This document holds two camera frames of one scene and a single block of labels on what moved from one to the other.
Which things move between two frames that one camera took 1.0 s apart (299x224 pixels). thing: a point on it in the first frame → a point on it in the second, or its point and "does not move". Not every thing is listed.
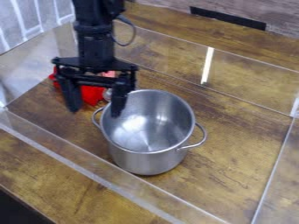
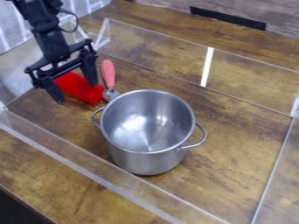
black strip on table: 228,17 does not move
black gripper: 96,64 → 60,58
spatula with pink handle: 108,73 does not move
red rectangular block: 90,94 does not move
